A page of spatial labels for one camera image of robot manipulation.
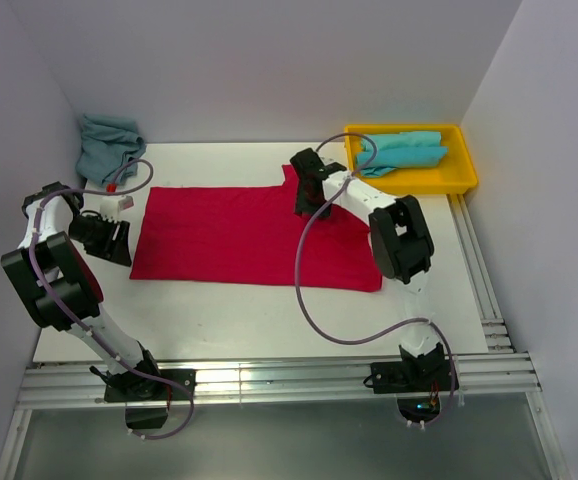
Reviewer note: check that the crumpled grey-blue t-shirt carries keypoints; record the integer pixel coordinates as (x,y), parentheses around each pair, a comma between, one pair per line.
(107,144)

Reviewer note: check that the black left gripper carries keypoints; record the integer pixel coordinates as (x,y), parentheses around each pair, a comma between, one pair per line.
(116,250)

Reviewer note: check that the yellow plastic bin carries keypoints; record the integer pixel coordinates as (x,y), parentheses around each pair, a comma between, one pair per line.
(454,174)

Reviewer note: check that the aluminium mounting rail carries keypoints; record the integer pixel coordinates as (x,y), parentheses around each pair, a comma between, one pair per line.
(72,386)

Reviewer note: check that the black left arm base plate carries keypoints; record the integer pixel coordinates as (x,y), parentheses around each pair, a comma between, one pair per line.
(139,389)

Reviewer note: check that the red t-shirt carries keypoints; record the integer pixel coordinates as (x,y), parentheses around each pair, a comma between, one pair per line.
(249,235)

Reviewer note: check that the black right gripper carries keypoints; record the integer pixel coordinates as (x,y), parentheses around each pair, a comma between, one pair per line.
(301,204)

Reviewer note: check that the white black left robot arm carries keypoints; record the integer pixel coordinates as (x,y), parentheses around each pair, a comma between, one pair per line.
(57,287)

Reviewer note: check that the rolled teal t-shirt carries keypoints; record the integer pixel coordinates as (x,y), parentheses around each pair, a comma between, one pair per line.
(390,160)
(411,139)

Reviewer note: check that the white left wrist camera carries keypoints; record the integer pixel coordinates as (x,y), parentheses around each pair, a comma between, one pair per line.
(112,206)

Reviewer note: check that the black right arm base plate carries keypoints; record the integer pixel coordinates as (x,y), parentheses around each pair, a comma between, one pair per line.
(395,377)

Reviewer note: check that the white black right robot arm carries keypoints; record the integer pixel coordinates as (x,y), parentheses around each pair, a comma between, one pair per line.
(400,243)

